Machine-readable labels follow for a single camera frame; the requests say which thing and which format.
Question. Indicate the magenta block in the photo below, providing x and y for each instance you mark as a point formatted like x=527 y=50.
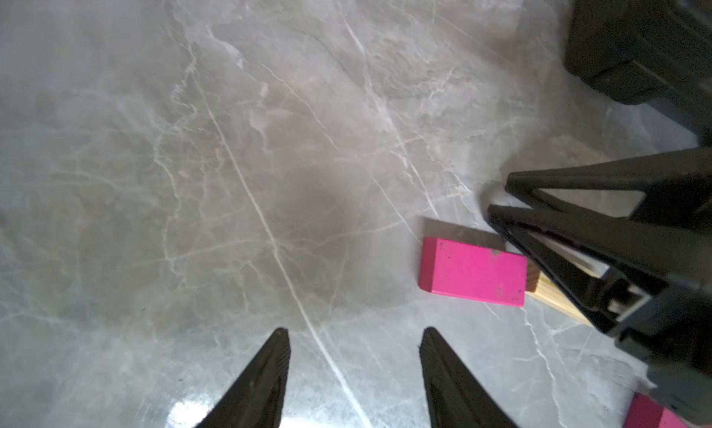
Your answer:
x=470 y=272
x=646 y=413

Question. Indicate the natural wood block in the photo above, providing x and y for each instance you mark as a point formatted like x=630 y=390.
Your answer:
x=542 y=289

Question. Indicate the black plastic tool case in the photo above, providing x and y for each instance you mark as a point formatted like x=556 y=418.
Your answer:
x=656 y=52

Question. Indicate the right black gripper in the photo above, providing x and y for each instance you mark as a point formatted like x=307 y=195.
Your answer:
x=656 y=301

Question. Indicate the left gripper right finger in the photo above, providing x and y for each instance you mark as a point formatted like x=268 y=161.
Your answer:
x=455 y=397

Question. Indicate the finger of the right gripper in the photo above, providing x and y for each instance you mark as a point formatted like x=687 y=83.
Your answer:
x=676 y=186

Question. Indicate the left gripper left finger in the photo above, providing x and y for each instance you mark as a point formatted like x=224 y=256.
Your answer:
x=256 y=398

